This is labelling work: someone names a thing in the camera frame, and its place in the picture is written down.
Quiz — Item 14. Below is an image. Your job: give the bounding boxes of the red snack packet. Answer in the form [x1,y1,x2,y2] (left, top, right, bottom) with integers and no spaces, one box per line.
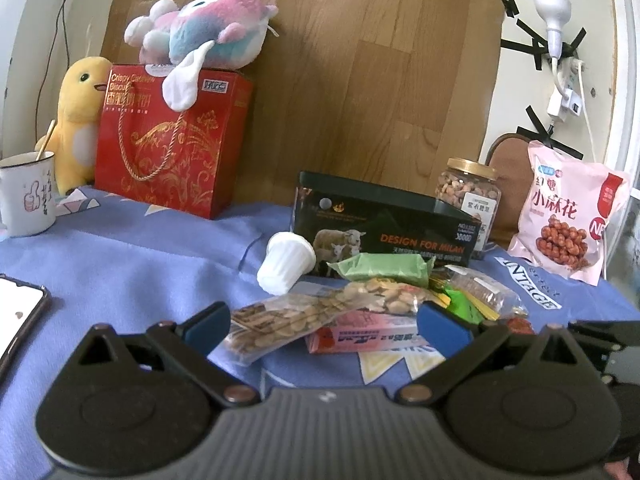
[506,316,536,335]

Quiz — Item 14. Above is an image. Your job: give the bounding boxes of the clear bag brown snacks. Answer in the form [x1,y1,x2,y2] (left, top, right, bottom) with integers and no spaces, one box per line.
[430,264,528,321]

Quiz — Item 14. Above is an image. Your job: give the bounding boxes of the black sheep print box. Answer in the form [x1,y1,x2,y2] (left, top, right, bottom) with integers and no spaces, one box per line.
[292,171,480,278]

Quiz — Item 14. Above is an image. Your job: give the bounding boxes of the pink fried twist bag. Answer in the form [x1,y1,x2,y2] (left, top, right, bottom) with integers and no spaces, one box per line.
[508,141,631,286]

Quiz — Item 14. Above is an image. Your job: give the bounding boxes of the yellow duck plush toy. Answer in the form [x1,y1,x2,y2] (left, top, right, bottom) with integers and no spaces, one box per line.
[35,56,112,196]

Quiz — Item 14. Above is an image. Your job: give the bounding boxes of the spoon in mug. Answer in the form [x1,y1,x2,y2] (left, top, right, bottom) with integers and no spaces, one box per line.
[36,119,56,162]

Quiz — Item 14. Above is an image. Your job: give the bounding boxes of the glass jar of nuts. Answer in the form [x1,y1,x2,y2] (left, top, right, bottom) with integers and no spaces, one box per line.
[435,157,501,256]

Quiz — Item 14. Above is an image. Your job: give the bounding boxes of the white enamel mug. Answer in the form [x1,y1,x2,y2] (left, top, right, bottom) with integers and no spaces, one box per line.
[0,151,56,237]

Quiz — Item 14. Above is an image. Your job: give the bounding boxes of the pink snack bar packet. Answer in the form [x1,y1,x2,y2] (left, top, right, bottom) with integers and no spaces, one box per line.
[306,310,427,354]

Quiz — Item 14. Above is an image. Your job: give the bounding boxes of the brown chair back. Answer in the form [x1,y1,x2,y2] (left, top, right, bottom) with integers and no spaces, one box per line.
[486,133,534,249]

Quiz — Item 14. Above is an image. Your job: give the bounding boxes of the green snack packet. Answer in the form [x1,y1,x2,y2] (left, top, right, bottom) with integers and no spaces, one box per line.
[328,252,435,287]

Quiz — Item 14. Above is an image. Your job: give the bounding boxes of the red gift box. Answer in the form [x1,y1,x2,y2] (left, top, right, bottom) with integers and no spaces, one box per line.
[94,65,253,219]

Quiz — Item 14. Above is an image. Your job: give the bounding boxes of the white ribbed cup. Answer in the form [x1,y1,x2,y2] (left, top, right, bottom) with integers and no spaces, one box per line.
[256,232,317,296]

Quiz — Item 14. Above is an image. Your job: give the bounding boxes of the clear bag of beans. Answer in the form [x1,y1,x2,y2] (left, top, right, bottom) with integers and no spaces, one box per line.
[224,278,442,365]

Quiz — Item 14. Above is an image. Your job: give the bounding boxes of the smartphone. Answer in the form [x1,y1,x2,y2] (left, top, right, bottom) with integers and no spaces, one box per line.
[0,274,51,379]

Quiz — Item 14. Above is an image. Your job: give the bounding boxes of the blue patterned tablecloth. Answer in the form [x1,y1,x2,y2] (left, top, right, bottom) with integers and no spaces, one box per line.
[1,188,639,479]

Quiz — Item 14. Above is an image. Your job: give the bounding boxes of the wooden board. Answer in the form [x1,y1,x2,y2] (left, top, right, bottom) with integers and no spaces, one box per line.
[102,0,503,205]

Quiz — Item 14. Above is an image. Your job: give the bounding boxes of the pink blue plush toy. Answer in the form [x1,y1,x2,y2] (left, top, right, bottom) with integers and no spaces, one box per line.
[124,0,279,112]

